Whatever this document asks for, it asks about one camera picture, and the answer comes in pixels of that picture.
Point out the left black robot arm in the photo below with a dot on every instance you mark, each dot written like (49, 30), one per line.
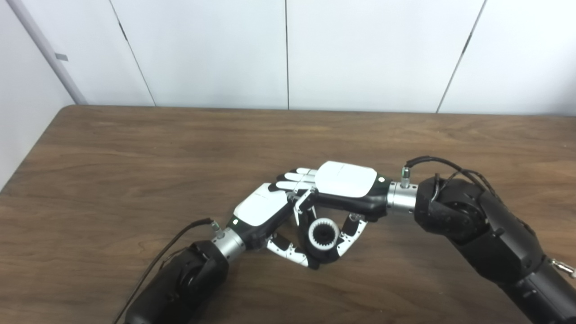
(180, 283)

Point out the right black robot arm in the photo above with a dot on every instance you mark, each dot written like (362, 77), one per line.
(486, 229)

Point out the round black part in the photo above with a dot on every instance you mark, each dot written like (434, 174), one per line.
(324, 256)

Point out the grey wall corner strip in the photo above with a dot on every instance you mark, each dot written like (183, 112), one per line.
(45, 47)

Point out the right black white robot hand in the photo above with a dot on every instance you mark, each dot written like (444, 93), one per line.
(346, 180)

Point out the small grey wall tag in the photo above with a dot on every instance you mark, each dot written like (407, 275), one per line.
(61, 57)

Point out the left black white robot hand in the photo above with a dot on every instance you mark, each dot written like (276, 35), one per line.
(261, 207)

